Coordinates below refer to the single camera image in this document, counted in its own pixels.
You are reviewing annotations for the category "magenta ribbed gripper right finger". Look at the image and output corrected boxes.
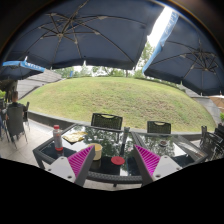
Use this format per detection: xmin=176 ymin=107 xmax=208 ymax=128
xmin=132 ymin=144 xmax=183 ymax=187

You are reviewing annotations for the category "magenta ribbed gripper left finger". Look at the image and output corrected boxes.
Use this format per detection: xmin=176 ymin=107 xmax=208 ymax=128
xmin=45 ymin=144 xmax=96 ymax=187

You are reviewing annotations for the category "beige cup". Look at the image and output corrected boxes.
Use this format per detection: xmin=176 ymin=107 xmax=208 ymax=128
xmin=88 ymin=143 xmax=102 ymax=161

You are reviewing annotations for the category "small ashtray on table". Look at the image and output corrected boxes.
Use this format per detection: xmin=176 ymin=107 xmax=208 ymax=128
xmin=159 ymin=140 xmax=168 ymax=147

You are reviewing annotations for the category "yellow menu card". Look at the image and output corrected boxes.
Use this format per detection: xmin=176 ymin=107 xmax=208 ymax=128
xmin=62 ymin=131 xmax=86 ymax=143

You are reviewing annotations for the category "dark glass top table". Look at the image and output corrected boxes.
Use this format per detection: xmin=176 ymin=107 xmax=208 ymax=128
xmin=33 ymin=124 xmax=142 ymax=185

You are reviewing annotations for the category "dark wicker chair right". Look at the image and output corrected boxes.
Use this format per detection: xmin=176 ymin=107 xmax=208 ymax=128
xmin=147 ymin=121 xmax=171 ymax=134

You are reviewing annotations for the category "clear bottle with red cap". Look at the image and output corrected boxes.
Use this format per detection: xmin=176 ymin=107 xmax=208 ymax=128
xmin=53 ymin=125 xmax=63 ymax=151

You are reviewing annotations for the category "dark chairs far right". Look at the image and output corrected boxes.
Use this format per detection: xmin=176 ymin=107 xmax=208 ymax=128
xmin=200 ymin=126 xmax=224 ymax=161

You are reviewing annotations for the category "grey chair behind person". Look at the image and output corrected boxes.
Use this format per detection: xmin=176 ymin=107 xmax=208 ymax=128
xmin=6 ymin=107 xmax=26 ymax=144

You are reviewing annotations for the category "seated person in black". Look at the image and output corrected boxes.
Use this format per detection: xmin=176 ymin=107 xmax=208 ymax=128
xmin=5 ymin=91 xmax=27 ymax=120

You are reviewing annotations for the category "navy parasol left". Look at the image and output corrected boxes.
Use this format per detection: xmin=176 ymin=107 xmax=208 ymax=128
xmin=0 ymin=60 xmax=45 ymax=80

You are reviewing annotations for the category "navy parasol right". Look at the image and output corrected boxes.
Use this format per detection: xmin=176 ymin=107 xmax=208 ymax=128
xmin=142 ymin=11 xmax=224 ymax=96

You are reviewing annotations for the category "large navy parasol centre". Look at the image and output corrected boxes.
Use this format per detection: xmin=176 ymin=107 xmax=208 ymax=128
xmin=6 ymin=0 xmax=163 ymax=70

